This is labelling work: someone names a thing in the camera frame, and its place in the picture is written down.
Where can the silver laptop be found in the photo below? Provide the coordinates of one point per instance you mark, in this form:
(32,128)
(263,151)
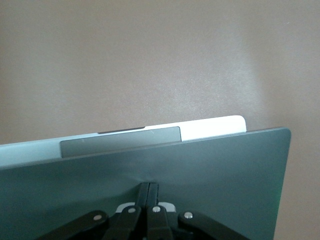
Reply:
(225,162)

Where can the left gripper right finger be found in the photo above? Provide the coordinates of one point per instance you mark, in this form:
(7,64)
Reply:
(153,195)

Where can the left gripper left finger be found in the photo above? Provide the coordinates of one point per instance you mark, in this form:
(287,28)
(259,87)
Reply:
(143,195)

